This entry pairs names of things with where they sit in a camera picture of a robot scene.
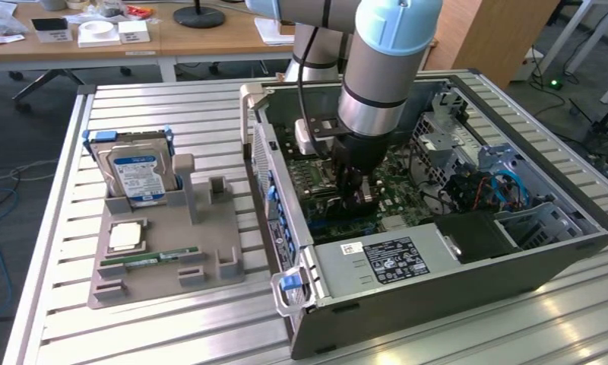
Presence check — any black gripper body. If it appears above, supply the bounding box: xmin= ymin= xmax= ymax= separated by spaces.
xmin=332 ymin=132 xmax=389 ymax=176

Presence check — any green graphics card black fan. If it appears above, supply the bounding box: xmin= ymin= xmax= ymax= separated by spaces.
xmin=311 ymin=195 xmax=383 ymax=226

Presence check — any CPU socket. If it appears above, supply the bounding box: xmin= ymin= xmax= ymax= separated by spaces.
xmin=316 ymin=158 xmax=340 ymax=187

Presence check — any green motherboard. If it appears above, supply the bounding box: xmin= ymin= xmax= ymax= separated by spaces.
xmin=276 ymin=129 xmax=437 ymax=244

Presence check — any perforated metal drive cage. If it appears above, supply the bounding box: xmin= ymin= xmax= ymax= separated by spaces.
xmin=409 ymin=109 xmax=488 ymax=187

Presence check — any grey power supply unit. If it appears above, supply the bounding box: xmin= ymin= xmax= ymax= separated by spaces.
xmin=311 ymin=223 xmax=460 ymax=300

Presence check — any black fan shroud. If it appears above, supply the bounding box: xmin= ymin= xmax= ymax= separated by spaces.
xmin=433 ymin=211 xmax=517 ymax=265

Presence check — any open grey PC case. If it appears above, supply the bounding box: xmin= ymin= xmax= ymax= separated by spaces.
xmin=239 ymin=74 xmax=608 ymax=360

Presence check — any metal disk bay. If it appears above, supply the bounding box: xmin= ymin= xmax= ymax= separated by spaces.
xmin=493 ymin=202 xmax=584 ymax=250

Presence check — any stack of white papers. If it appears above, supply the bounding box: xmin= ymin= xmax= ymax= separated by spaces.
xmin=253 ymin=17 xmax=297 ymax=46

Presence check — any hard disk blue label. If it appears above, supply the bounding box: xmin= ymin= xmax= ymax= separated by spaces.
xmin=80 ymin=127 xmax=179 ymax=209

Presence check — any wooden cabinet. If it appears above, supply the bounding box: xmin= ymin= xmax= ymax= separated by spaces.
xmin=424 ymin=0 xmax=562 ymax=87

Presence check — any wooden desk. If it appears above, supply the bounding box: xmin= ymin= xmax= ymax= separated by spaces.
xmin=0 ymin=0 xmax=440 ymax=83

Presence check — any green RAM stick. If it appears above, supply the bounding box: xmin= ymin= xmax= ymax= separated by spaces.
xmin=100 ymin=246 xmax=201 ymax=267

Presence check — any silver CPU chip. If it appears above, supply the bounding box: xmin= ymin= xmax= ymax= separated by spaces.
xmin=107 ymin=223 xmax=144 ymax=252

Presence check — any grey parts rack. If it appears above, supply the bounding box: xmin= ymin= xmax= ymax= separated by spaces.
xmin=86 ymin=153 xmax=247 ymax=309

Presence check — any black round lamp base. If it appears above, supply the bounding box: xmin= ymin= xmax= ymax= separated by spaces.
xmin=173 ymin=0 xmax=228 ymax=28

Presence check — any plain white box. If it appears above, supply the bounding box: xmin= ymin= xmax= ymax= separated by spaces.
xmin=117 ymin=21 xmax=149 ymax=45

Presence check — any black office chair base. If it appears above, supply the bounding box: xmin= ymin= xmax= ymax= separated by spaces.
xmin=9 ymin=67 xmax=133 ymax=113

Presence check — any white box black lid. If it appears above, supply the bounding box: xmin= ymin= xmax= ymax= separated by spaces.
xmin=32 ymin=17 xmax=73 ymax=43

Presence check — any clear plastic bag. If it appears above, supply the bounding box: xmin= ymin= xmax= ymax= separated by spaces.
xmin=0 ymin=2 xmax=29 ymax=35

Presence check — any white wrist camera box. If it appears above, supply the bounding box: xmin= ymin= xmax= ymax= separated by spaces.
xmin=293 ymin=119 xmax=336 ymax=156

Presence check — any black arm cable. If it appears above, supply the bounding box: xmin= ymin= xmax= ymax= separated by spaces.
xmin=296 ymin=0 xmax=336 ymax=135

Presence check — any blue wire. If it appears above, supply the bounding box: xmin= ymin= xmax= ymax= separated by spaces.
xmin=488 ymin=170 xmax=531 ymax=208

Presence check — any white table frame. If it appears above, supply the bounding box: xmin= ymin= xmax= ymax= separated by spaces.
xmin=536 ymin=0 xmax=608 ymax=103

